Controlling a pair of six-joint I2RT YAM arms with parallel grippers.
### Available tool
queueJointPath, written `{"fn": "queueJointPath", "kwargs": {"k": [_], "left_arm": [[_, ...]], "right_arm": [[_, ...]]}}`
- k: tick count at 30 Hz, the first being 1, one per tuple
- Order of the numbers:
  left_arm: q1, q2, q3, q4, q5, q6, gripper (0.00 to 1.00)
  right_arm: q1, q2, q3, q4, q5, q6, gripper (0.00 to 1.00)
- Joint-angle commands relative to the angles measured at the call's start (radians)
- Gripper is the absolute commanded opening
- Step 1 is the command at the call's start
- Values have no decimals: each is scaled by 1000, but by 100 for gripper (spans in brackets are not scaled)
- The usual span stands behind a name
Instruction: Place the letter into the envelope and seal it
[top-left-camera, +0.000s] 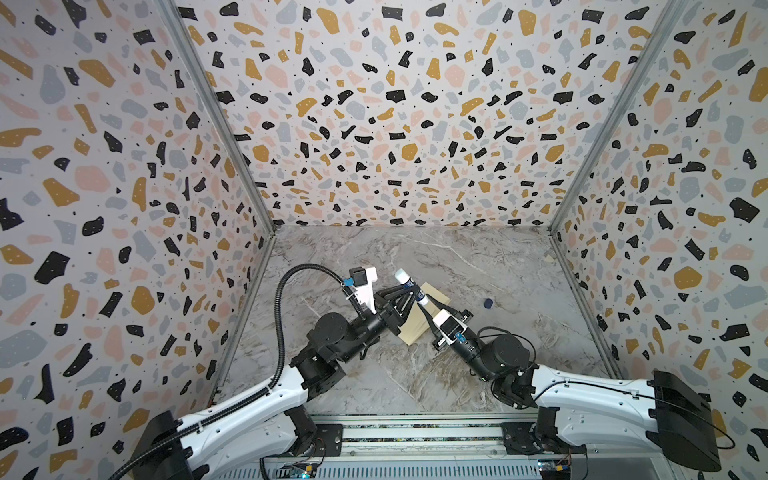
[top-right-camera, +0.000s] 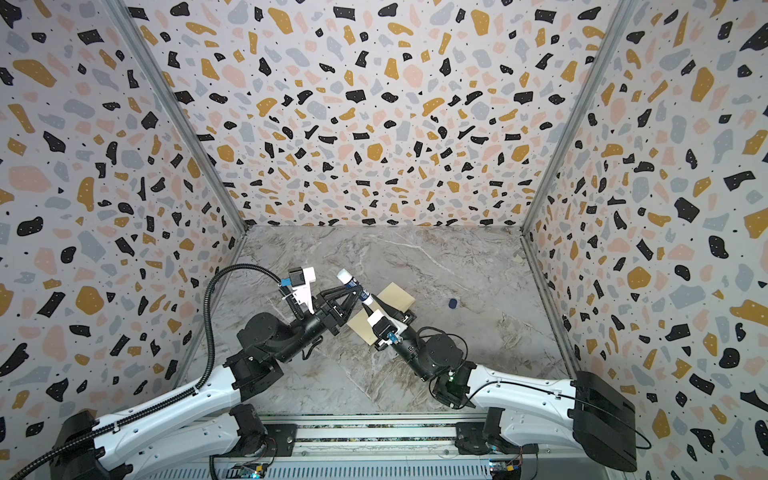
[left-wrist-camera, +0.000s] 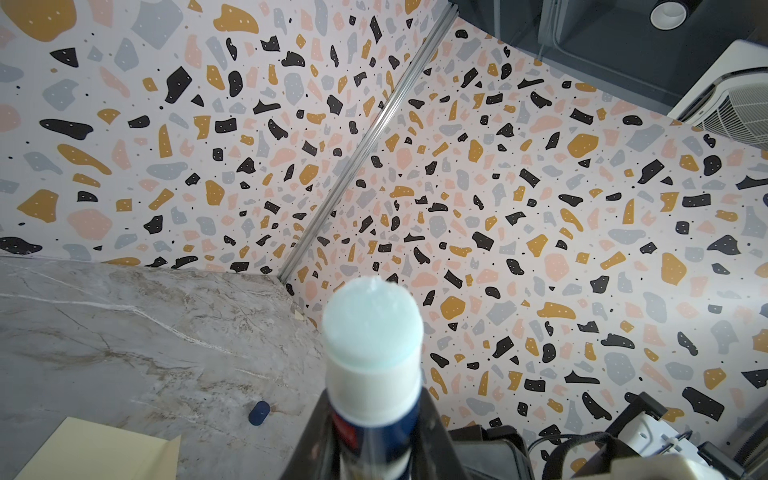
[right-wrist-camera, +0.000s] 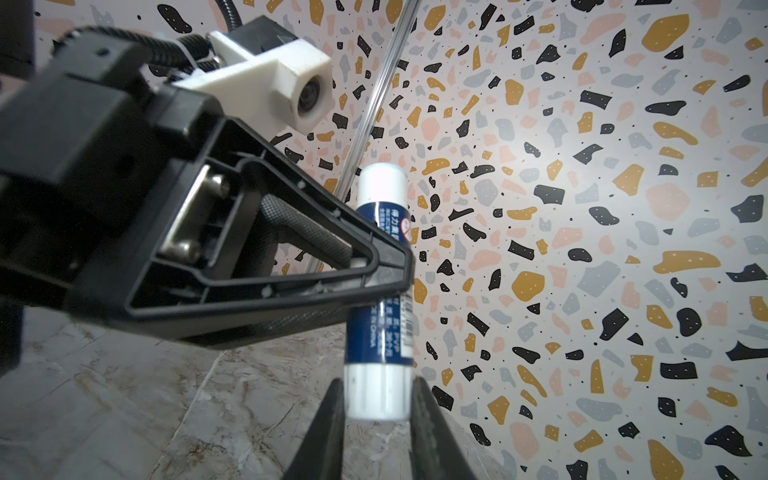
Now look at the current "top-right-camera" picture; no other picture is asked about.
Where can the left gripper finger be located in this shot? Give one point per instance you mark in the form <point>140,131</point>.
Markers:
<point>336,293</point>
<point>353,294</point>

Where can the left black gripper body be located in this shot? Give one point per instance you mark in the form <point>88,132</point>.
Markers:
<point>327,320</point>

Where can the blue white glue stick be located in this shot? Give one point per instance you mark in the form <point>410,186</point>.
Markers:
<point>349,281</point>

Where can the cream envelope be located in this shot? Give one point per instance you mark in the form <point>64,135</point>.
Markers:
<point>394,296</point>

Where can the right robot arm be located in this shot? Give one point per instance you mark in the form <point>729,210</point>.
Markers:
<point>584,412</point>

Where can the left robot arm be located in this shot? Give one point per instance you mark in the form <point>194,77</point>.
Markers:
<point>211,416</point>

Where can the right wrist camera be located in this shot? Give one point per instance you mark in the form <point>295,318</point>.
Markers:
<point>387,331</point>

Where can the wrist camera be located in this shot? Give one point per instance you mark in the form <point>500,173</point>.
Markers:
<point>387,331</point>
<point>300,285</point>

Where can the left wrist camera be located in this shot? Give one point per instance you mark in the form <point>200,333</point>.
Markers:
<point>300,285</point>

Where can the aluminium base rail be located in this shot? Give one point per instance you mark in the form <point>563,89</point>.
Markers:
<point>445,435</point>

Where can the perforated grey cable tray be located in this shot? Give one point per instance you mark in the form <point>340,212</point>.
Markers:
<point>387,469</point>

